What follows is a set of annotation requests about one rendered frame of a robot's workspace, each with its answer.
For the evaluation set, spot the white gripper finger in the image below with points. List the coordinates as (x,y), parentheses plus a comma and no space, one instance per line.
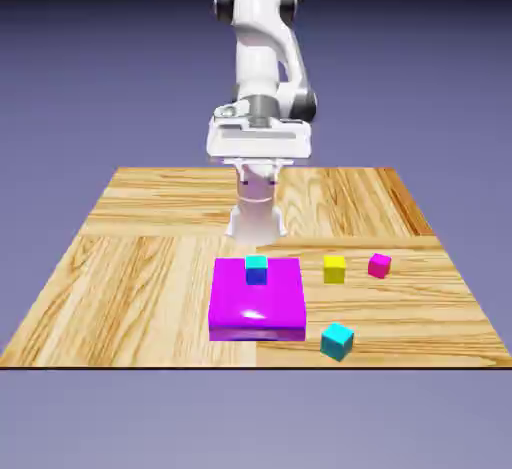
(244,175)
(273,175)

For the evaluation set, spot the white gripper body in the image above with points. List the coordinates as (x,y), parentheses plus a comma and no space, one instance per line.
(260,145)

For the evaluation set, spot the small pink cube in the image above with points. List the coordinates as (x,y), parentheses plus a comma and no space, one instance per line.
(379,266)

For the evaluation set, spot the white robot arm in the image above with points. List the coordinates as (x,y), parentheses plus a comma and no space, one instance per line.
(256,37)

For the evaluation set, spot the large magenta box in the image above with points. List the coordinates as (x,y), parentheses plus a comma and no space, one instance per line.
(256,301)

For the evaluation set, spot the small cyan cube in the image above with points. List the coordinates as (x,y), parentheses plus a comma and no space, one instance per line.
(336,342)
(256,271)

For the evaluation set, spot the small yellow cube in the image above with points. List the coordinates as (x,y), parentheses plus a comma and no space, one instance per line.
(334,270)

